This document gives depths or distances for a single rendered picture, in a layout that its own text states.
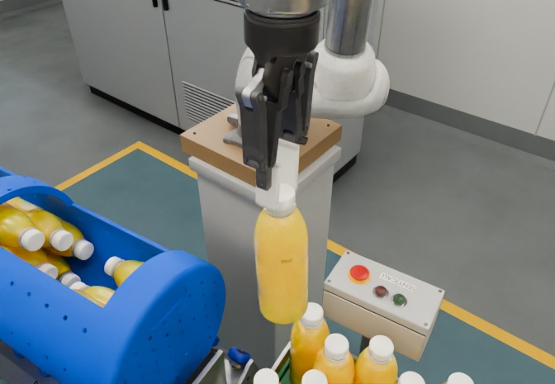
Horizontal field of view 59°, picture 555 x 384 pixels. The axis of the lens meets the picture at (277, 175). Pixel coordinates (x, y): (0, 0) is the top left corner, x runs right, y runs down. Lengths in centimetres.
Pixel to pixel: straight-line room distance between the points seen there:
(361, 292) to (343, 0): 61
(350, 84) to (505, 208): 195
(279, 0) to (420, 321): 63
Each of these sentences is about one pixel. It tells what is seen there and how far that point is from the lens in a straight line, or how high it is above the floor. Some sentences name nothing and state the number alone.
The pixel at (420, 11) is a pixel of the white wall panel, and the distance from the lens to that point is 346.
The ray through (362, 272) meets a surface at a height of 111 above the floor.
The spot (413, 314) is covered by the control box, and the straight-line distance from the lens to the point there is 92.
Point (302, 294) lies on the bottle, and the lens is 70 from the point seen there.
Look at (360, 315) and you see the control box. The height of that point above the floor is 106.
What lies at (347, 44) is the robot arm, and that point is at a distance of 119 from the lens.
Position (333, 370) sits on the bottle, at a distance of 86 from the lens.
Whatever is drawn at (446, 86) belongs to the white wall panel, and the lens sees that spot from 354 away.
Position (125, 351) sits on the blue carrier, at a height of 119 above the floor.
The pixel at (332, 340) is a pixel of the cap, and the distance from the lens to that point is 85.
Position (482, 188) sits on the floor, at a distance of 314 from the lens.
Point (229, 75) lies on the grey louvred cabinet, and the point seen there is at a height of 62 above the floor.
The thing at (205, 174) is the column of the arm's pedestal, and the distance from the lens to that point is 141.
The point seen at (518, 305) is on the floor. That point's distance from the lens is 254.
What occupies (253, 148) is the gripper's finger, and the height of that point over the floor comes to 153.
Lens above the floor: 181
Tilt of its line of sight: 37 degrees down
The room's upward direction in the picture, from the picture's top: straight up
